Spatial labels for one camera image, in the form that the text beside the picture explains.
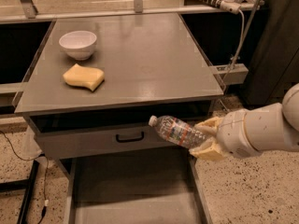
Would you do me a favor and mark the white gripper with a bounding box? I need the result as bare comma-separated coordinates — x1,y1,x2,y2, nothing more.
189,108,263,162

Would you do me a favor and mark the clear plastic water bottle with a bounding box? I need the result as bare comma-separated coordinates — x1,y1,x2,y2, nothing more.
149,116,211,149

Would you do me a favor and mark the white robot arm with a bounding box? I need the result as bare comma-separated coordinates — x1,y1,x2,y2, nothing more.
189,84,299,161

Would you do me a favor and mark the open grey middle drawer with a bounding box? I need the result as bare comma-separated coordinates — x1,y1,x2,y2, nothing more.
64,147,213,224

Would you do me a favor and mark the grey drawer cabinet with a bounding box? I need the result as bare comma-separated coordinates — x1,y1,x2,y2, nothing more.
12,12,226,224

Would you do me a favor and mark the grey top drawer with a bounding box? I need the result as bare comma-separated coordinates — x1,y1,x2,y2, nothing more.
29,115,216,161

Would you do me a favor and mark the dark cabinet at right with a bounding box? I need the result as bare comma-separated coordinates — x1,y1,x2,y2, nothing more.
240,0,299,106

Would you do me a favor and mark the yellow sponge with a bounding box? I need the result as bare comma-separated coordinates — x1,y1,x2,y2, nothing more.
63,63,105,91

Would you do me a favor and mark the white power strip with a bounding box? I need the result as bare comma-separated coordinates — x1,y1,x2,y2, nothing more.
199,0,241,14

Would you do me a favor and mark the white ceramic bowl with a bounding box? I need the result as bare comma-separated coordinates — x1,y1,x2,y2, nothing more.
59,31,97,61

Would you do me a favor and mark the white power cable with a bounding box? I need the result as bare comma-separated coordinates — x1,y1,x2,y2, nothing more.
218,9,247,110

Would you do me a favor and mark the black drawer handle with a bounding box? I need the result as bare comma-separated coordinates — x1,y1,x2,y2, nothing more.
115,132,145,143

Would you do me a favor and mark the grey metal side bracket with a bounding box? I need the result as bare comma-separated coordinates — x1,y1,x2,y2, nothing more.
210,63,249,86

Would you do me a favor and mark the black floor cable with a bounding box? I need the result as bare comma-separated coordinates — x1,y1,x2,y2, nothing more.
0,130,50,224

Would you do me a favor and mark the black metal floor frame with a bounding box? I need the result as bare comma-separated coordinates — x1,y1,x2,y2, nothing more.
0,159,41,224

